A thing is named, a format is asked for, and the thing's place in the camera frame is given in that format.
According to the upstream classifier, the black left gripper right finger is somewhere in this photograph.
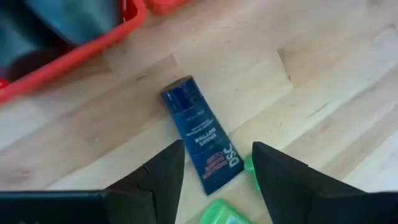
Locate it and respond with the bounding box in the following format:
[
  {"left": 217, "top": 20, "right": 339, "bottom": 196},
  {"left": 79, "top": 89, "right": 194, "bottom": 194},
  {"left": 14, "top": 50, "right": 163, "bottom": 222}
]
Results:
[{"left": 251, "top": 141, "right": 367, "bottom": 224}]

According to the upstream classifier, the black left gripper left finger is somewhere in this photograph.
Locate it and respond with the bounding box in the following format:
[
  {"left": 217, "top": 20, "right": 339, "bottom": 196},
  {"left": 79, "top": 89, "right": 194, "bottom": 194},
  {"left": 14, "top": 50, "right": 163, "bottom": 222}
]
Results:
[{"left": 104, "top": 139, "right": 187, "bottom": 224}]

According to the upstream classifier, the dark blue DSC tube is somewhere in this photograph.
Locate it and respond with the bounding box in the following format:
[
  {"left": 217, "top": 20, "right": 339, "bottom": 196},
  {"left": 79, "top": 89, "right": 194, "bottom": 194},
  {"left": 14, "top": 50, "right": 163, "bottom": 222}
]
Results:
[{"left": 160, "top": 75, "right": 246, "bottom": 197}]

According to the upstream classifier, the red plastic basket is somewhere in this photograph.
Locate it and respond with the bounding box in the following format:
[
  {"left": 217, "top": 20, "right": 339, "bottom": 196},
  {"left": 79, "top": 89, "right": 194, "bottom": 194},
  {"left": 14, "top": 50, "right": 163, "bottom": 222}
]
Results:
[
  {"left": 144, "top": 0, "right": 192, "bottom": 16},
  {"left": 0, "top": 0, "right": 148, "bottom": 105}
]

